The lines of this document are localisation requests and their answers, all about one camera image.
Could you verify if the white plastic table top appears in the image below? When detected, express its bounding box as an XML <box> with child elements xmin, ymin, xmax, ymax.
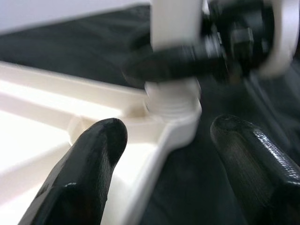
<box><xmin>0</xmin><ymin>62</ymin><xmax>203</xmax><ymax>225</ymax></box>

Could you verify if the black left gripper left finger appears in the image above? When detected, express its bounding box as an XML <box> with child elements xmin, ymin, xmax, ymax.
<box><xmin>17</xmin><ymin>117</ymin><xmax>128</xmax><ymax>225</ymax></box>

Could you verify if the black table cloth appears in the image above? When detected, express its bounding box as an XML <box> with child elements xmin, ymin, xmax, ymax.
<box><xmin>0</xmin><ymin>4</ymin><xmax>300</xmax><ymax>225</ymax></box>

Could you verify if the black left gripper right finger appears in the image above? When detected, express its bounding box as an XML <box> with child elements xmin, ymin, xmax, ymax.
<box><xmin>210</xmin><ymin>114</ymin><xmax>300</xmax><ymax>225</ymax></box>

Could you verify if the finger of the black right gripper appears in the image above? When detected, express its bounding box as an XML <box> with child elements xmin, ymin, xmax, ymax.
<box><xmin>121</xmin><ymin>45</ymin><xmax>225</xmax><ymax>83</ymax></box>

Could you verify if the white plastic table leg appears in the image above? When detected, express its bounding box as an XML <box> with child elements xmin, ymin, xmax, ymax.
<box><xmin>144</xmin><ymin>0</ymin><xmax>204</xmax><ymax>115</ymax></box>

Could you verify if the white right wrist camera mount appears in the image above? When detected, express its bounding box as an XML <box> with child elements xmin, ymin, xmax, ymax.
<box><xmin>257</xmin><ymin>0</ymin><xmax>300</xmax><ymax>78</ymax></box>

